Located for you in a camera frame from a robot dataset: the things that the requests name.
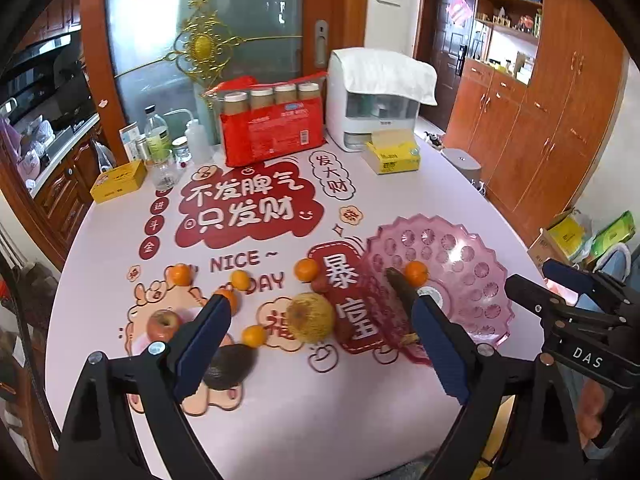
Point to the printed pink tablecloth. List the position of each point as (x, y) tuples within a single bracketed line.
[(300, 410)]

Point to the pink plastic tray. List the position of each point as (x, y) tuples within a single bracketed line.
[(450, 260)]

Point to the wooden wall cabinet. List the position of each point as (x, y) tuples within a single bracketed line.
[(550, 110)]

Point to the small white box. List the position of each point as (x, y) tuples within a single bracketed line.
[(130, 140)]

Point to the small orange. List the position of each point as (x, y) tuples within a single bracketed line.
[(233, 300), (306, 269), (254, 336), (416, 272), (240, 280), (180, 275)]

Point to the red door decoration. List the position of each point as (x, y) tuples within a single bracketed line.
[(460, 10)]

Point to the green label bottle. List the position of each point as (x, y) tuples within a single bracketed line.
[(160, 144)]

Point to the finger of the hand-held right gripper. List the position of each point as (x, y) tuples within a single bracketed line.
[(530, 292), (570, 272)]

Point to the dark avocado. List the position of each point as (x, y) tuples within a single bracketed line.
[(235, 365)]

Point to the white towel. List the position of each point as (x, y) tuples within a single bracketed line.
[(390, 75)]

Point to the clear plastic bottle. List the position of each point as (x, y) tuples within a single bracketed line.
[(152, 119)]

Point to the yellow cardboard box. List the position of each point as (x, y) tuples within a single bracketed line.
[(117, 182)]

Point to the glass jar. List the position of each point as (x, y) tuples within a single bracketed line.
[(181, 152)]

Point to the white squeeze bottle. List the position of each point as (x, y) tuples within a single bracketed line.
[(196, 141)]

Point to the dark brown door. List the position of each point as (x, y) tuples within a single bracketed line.
[(445, 45)]

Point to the red paper cup package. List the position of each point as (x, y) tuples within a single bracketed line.
[(270, 132)]

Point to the red apple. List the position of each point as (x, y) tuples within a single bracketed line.
[(162, 325)]

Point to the gold door ornament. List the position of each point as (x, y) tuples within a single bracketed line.
[(202, 45)]

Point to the wooden kitchen cabinet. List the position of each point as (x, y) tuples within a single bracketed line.
[(55, 195)]

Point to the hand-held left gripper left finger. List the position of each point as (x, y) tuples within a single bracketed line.
[(205, 345)]

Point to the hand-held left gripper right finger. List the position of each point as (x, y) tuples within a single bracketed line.
[(440, 345)]

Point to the yellow tissue box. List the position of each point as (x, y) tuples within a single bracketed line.
[(395, 160)]

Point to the white countertop appliance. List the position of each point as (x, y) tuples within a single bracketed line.
[(350, 125)]

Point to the grey trash can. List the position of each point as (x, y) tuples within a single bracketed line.
[(462, 162)]

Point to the clear drinking glass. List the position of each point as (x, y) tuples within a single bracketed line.
[(164, 175)]

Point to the clear plastic bag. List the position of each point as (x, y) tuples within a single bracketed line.
[(104, 155)]

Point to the frosted glass sliding door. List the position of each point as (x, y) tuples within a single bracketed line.
[(145, 35)]

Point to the dark red passion fruit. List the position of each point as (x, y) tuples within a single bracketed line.
[(321, 285)]

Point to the open cardboard box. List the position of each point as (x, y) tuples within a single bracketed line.
[(560, 232)]

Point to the green package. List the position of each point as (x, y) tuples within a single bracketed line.
[(615, 232)]

